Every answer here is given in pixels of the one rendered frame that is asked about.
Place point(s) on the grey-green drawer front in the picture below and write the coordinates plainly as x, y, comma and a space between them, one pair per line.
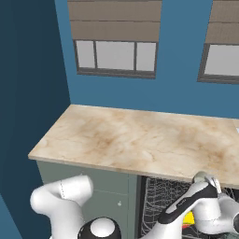
105, 179

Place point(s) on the dishwasher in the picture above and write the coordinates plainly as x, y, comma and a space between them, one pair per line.
143, 199

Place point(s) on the window with beige blind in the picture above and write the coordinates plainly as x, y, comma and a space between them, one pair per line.
222, 40
115, 37

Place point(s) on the yellow and red object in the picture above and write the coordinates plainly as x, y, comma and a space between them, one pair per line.
188, 219

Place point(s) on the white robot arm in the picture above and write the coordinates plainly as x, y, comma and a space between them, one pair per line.
63, 202

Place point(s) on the small white cupboard knob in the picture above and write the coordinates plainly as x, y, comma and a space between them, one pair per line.
119, 203

